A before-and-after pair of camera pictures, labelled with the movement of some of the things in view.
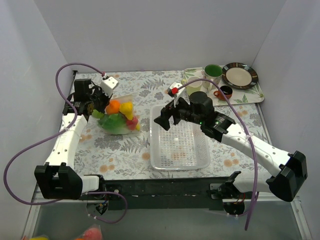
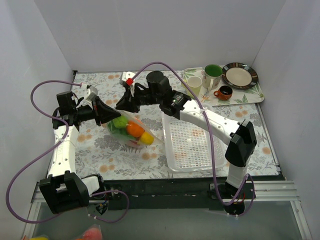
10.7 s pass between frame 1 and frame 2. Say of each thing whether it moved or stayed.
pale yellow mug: stayed
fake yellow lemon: moved
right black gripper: moved
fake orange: moved
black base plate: stayed
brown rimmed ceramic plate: stayed
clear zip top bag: moved
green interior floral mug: stayed
